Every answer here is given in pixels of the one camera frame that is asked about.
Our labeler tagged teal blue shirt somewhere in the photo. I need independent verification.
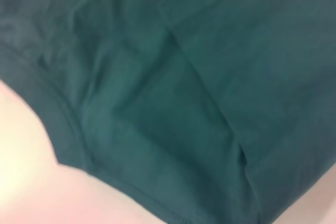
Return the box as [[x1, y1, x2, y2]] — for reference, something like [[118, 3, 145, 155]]
[[0, 0, 336, 224]]

